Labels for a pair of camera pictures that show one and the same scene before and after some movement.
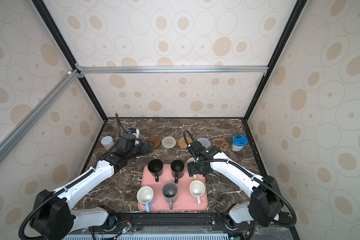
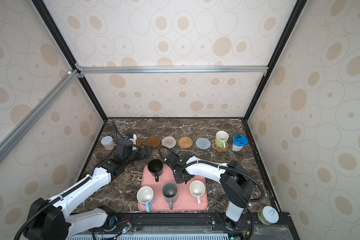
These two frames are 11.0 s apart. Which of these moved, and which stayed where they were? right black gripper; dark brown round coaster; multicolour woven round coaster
Moved: right black gripper
Stayed: multicolour woven round coaster; dark brown round coaster
